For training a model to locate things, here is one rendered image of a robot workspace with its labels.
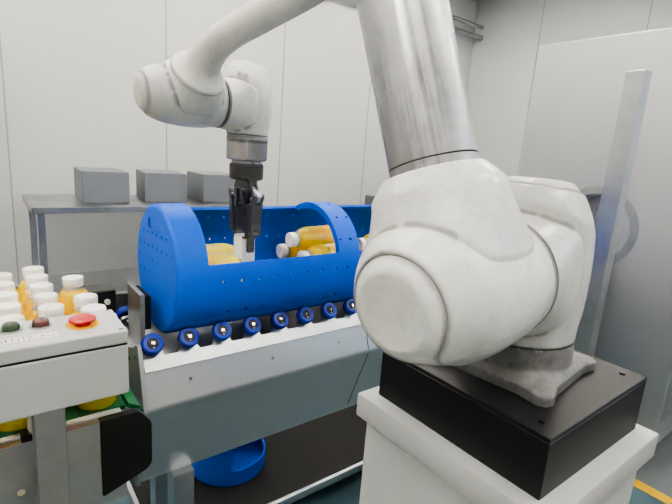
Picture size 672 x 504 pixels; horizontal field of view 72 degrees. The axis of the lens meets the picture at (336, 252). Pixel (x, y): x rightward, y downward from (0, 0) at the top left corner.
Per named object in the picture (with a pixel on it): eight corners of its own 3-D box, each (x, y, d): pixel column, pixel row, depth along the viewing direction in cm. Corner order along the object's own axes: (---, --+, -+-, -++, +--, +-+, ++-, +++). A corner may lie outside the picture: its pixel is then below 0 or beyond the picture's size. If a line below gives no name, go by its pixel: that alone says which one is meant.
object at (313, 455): (464, 441, 232) (468, 414, 229) (157, 598, 141) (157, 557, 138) (392, 394, 272) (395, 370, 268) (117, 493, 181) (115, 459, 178)
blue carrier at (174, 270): (453, 295, 146) (463, 205, 141) (178, 352, 93) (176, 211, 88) (390, 275, 168) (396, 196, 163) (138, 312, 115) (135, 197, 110)
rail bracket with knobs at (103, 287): (119, 331, 114) (118, 291, 112) (86, 336, 110) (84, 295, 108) (109, 318, 122) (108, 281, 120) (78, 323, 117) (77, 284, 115)
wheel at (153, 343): (162, 330, 95) (160, 333, 97) (139, 334, 93) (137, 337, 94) (167, 351, 94) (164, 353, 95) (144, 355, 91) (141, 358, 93)
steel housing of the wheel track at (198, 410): (601, 326, 228) (615, 258, 221) (145, 506, 96) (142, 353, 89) (545, 308, 250) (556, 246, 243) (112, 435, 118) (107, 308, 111)
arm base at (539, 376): (605, 360, 72) (613, 327, 71) (547, 410, 57) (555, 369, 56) (496, 323, 85) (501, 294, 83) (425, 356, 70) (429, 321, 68)
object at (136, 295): (152, 349, 100) (151, 293, 97) (141, 351, 98) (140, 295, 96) (139, 333, 107) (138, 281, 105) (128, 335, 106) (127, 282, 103)
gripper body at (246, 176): (270, 163, 102) (269, 205, 104) (252, 161, 109) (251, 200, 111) (239, 162, 98) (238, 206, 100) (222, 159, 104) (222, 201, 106)
